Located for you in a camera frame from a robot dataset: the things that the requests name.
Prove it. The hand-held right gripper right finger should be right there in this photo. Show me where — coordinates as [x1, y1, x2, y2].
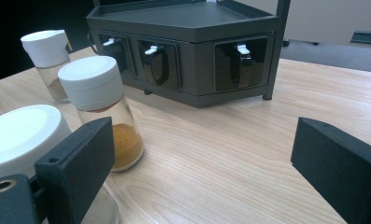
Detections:
[290, 117, 371, 224]

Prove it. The round-cap orange spice jar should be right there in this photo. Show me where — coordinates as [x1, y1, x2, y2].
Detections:
[57, 55, 145, 173]

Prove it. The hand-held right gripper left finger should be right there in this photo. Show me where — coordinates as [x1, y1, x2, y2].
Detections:
[34, 117, 116, 224]

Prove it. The wide white-lid jar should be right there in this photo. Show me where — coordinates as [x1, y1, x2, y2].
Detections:
[0, 104, 121, 224]

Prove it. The dark rack drawer white tab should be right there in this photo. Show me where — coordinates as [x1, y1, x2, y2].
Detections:
[97, 34, 129, 74]
[214, 36, 269, 92]
[136, 39, 180, 91]

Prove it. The dark grey spice rack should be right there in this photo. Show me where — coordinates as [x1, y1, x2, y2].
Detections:
[85, 0, 292, 109]

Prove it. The flip-cap brown spice jar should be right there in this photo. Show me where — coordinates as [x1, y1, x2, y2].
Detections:
[20, 29, 73, 104]

